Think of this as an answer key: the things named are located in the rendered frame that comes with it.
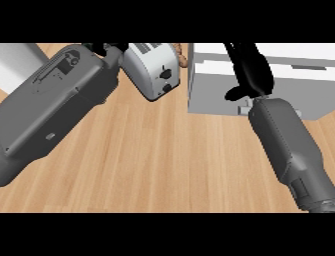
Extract white drawer cabinet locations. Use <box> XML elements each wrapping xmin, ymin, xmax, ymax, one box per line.
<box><xmin>191</xmin><ymin>42</ymin><xmax>335</xmax><ymax>83</ymax></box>

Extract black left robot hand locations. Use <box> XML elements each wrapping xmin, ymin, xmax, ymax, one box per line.
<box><xmin>81</xmin><ymin>42</ymin><xmax>131</xmax><ymax>58</ymax></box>

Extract white drawer front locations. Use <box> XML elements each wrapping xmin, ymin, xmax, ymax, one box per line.
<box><xmin>187</xmin><ymin>60</ymin><xmax>335</xmax><ymax>121</ymax></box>

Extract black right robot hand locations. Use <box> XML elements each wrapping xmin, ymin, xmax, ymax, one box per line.
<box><xmin>222</xmin><ymin>42</ymin><xmax>275</xmax><ymax>102</ymax></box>

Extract white block appliance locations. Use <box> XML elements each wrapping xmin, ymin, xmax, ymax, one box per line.
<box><xmin>0</xmin><ymin>43</ymin><xmax>51</xmax><ymax>95</ymax></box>

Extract grey drawer handle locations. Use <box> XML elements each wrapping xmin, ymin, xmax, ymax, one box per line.
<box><xmin>237</xmin><ymin>104</ymin><xmax>303</xmax><ymax>118</ymax></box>

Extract brown round object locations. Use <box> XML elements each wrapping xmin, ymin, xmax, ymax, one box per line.
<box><xmin>175</xmin><ymin>43</ymin><xmax>191</xmax><ymax>70</ymax></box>

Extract silver toaster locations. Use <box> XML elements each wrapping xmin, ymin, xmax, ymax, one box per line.
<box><xmin>120</xmin><ymin>42</ymin><xmax>182</xmax><ymax>103</ymax></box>

